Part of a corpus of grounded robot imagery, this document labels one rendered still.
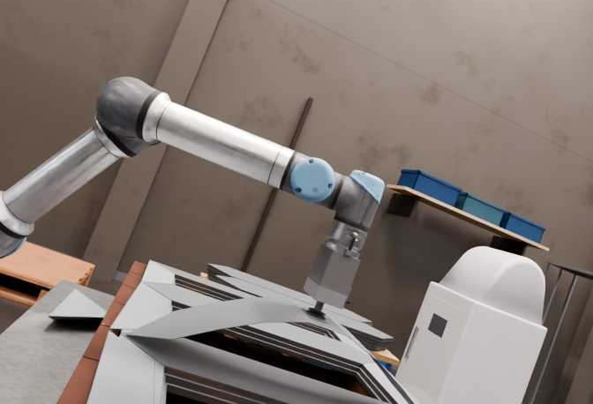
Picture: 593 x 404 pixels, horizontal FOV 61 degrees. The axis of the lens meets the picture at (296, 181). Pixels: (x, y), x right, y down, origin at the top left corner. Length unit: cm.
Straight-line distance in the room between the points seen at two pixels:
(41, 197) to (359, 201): 65
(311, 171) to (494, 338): 357
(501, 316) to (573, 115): 312
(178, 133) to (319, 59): 434
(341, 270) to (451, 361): 324
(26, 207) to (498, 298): 367
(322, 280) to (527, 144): 541
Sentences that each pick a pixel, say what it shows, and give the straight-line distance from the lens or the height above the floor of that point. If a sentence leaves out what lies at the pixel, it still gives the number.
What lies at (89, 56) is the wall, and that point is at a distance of 501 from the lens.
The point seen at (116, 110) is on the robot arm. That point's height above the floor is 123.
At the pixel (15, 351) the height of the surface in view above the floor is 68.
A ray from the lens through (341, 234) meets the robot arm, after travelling 101.
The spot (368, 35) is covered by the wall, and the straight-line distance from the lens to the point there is 544.
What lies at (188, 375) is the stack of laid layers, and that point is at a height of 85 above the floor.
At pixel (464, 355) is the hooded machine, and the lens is 422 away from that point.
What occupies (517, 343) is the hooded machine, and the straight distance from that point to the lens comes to 448.
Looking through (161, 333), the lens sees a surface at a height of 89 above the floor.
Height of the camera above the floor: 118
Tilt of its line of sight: 3 degrees up
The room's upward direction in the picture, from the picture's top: 21 degrees clockwise
